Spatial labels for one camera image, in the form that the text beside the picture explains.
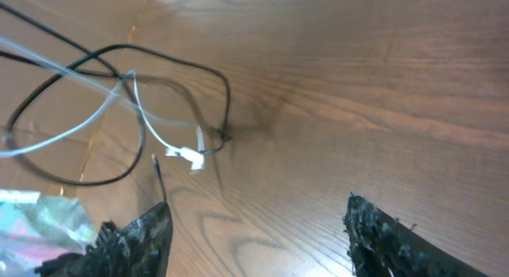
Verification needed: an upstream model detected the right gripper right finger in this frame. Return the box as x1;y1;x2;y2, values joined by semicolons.
343;193;483;277

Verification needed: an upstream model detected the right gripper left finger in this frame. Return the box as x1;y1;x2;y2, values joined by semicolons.
34;201;173;277

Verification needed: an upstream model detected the white usb cable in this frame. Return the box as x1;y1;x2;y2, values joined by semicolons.
0;36;206;174

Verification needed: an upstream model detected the black usb cable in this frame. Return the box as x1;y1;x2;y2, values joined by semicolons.
0;1;232;202

